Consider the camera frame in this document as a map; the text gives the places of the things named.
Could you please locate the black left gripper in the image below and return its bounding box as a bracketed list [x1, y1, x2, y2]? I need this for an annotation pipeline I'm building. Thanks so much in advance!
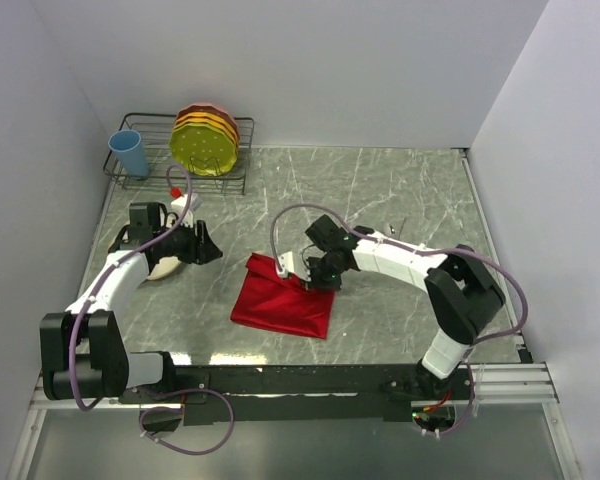
[153, 216, 222, 265]

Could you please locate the red cloth napkin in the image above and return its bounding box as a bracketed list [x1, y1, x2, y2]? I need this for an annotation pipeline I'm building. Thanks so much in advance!
[230, 253, 335, 339]

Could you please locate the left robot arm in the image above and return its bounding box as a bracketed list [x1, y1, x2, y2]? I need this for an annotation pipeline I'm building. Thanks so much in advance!
[39, 194, 223, 403]

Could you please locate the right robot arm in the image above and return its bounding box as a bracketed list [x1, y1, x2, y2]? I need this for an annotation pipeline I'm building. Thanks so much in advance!
[278, 215, 505, 399]

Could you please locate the yellow-green dotted plate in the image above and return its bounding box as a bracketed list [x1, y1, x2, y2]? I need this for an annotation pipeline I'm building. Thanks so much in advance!
[169, 123, 238, 177]

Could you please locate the blue plastic cup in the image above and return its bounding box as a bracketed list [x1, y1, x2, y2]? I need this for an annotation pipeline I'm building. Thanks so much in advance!
[108, 129, 149, 178]

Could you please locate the orange striped plate stack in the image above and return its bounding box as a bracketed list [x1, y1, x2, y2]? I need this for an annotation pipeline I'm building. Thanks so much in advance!
[173, 102, 240, 147]

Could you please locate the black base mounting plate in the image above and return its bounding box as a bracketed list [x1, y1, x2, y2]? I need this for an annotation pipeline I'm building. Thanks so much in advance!
[119, 364, 473, 426]

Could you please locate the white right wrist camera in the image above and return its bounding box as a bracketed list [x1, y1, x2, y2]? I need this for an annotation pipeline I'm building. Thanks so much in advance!
[276, 251, 304, 279]

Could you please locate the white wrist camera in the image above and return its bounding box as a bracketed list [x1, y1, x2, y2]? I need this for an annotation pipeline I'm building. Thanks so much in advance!
[276, 251, 304, 279]
[170, 187, 202, 224]

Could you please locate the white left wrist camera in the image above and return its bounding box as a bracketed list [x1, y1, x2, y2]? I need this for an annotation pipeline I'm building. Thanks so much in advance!
[170, 187, 202, 224]

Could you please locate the black wire dish rack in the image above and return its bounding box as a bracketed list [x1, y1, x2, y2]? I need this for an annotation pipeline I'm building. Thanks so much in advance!
[102, 112, 256, 196]

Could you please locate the aluminium frame rail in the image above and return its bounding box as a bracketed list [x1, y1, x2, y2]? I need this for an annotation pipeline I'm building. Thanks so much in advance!
[28, 363, 560, 410]

